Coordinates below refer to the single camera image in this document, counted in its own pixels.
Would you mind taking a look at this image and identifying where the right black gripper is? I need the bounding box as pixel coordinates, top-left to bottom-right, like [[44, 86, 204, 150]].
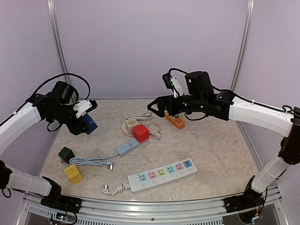
[[146, 95, 205, 118]]

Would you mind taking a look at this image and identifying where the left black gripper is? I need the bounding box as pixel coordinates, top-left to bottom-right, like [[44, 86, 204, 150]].
[[48, 104, 90, 135]]

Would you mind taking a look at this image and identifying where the blue cube socket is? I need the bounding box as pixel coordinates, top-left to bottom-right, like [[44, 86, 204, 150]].
[[82, 113, 98, 135]]

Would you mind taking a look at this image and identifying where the orange power strip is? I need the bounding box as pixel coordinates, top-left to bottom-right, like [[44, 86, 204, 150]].
[[123, 111, 186, 130]]

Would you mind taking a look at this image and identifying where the dark green cube socket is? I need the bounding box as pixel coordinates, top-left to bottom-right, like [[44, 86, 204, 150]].
[[58, 147, 75, 164]]

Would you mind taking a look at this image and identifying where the beige plug adapter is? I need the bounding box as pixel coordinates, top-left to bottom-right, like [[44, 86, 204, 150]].
[[125, 119, 139, 135]]

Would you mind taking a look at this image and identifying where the red cube socket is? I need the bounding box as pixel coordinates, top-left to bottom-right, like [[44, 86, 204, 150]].
[[133, 124, 150, 143]]

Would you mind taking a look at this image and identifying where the blue-grey power strip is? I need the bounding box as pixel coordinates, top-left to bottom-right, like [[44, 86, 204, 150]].
[[69, 138, 147, 170]]

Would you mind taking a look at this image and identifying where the yellow cube socket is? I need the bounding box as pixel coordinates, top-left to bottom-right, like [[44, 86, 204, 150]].
[[64, 165, 83, 185]]

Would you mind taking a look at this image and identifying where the pink round power strip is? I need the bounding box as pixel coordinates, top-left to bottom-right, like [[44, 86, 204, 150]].
[[120, 119, 163, 140]]

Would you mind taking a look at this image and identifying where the white power strip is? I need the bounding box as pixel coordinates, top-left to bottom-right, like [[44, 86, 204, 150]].
[[101, 158, 198, 196]]

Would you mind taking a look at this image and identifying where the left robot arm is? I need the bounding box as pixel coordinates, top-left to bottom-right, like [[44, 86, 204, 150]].
[[0, 81, 97, 209]]

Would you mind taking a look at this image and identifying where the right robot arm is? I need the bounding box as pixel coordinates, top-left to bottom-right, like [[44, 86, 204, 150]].
[[147, 71, 300, 208]]

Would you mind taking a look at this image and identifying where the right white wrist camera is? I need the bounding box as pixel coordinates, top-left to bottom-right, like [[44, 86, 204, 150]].
[[162, 73, 183, 98]]

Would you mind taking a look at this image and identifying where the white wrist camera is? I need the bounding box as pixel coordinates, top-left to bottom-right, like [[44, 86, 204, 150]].
[[162, 73, 183, 98], [73, 100, 98, 118]]

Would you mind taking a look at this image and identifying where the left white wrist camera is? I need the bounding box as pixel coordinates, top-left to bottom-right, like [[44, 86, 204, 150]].
[[73, 100, 98, 118]]

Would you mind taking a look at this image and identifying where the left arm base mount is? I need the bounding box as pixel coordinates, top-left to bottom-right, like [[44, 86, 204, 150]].
[[40, 195, 83, 214]]

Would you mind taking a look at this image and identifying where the aluminium front rail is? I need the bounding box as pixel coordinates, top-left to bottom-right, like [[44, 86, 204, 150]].
[[22, 185, 282, 225]]

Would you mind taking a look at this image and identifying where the left aluminium frame post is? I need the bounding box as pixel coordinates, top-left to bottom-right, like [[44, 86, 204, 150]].
[[46, 0, 68, 73]]

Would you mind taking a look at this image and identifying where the aluminium frame post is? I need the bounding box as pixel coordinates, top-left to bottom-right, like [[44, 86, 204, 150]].
[[230, 0, 255, 91], [46, 0, 68, 73]]

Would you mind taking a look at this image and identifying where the right aluminium frame post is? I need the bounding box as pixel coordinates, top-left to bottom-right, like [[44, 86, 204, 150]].
[[230, 0, 255, 91]]

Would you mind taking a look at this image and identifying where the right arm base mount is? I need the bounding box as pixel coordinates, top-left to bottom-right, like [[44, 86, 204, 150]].
[[223, 195, 264, 213]]

